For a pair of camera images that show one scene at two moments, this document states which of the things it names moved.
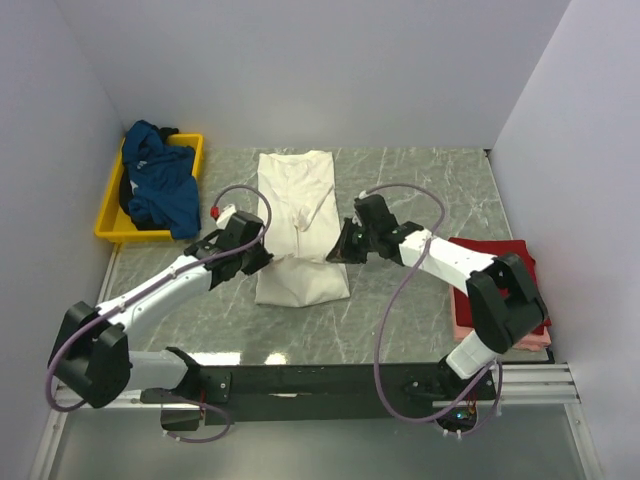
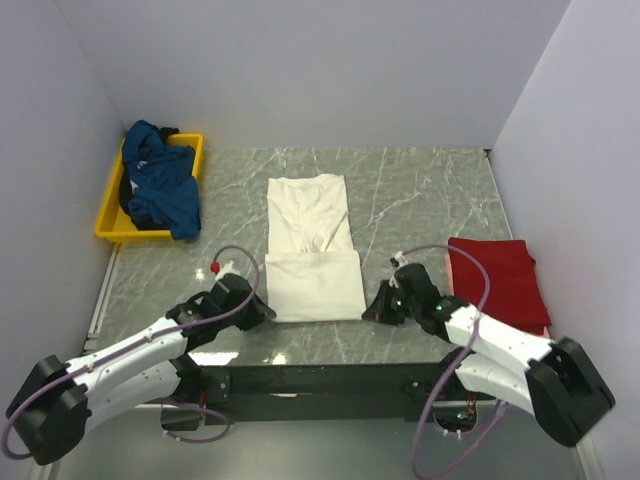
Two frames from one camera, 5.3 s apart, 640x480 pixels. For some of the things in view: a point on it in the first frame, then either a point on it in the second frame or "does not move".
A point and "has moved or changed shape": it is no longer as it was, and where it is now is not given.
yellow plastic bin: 112,222 does not move
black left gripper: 263,258 → 259,313
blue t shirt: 164,191 does not move
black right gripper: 343,251 → 378,311
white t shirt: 300,186 has moved or changed shape
